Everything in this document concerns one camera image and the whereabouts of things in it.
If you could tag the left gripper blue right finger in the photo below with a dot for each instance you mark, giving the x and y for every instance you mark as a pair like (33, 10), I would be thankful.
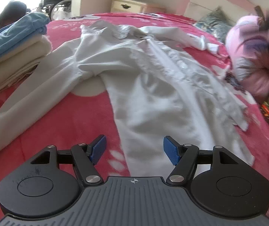
(176, 151)

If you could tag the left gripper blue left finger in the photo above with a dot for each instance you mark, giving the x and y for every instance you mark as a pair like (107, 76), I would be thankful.
(92, 151)

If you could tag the white button shirt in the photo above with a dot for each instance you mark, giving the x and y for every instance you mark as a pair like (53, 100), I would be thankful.
(155, 90)

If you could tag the pink quilted comforter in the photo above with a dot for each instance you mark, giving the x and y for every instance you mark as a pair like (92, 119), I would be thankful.
(247, 49)

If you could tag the pink floral bed blanket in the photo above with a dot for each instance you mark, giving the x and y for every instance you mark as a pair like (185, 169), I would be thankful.
(86, 112)

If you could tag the green patterned pillow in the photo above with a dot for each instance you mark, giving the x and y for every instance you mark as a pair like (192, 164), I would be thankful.
(215, 23)

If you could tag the folded cream garments stack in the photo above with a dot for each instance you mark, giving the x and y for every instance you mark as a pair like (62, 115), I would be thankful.
(22, 61)

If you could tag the folded light blue garment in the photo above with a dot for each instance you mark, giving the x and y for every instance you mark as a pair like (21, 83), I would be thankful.
(15, 34)

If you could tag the cream wooden nightstand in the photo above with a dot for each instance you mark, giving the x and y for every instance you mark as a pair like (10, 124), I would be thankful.
(133, 6)

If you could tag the dark purple bag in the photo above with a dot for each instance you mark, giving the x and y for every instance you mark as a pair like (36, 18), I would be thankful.
(12, 12)

